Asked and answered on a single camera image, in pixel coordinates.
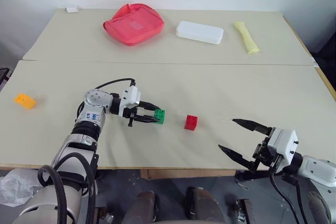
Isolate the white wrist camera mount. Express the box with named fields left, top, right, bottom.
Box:
left=118, top=85, right=142, bottom=119
left=267, top=127, right=300, bottom=166

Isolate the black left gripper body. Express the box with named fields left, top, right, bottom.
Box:
left=122, top=102, right=144, bottom=127

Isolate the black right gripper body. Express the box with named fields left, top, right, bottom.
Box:
left=251, top=127, right=283, bottom=174

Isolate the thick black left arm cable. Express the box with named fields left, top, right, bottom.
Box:
left=37, top=153, right=98, bottom=224

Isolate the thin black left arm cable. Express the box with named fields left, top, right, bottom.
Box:
left=94, top=78, right=137, bottom=90

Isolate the white plastic box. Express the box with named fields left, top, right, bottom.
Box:
left=175, top=20, right=225, bottom=45

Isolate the black object beside table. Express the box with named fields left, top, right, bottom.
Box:
left=0, top=65, right=12, bottom=86

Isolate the green toy brick cube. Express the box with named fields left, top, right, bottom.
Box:
left=153, top=108, right=167, bottom=125

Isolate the dark rounded shape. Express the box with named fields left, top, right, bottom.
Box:
left=185, top=186, right=224, bottom=224
left=134, top=190, right=159, bottom=224

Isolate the metal bracket on floor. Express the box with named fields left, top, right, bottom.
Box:
left=234, top=198, right=254, bottom=224

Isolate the yellow rolled bag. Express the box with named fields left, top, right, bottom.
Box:
left=233, top=21, right=261, bottom=56

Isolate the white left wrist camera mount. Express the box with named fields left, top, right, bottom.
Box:
left=118, top=85, right=142, bottom=119

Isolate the crumpled clear plastic bag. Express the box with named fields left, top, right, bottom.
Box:
left=0, top=167, right=40, bottom=208

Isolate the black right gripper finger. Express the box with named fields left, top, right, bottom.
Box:
left=218, top=144, right=257, bottom=171
left=232, top=118, right=271, bottom=136

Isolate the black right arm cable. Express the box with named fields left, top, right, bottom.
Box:
left=269, top=170, right=303, bottom=224

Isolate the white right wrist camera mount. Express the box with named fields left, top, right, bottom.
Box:
left=267, top=127, right=300, bottom=166

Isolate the red fabric pouch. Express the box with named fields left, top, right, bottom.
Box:
left=102, top=3, right=165, bottom=47

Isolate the orange toy brick cube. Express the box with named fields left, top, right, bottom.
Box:
left=14, top=93, right=37, bottom=110

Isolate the red toy brick cube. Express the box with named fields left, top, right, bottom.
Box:
left=183, top=114, right=199, bottom=132

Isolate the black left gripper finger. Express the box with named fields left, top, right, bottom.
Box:
left=134, top=114, right=161, bottom=124
left=140, top=101, right=159, bottom=111

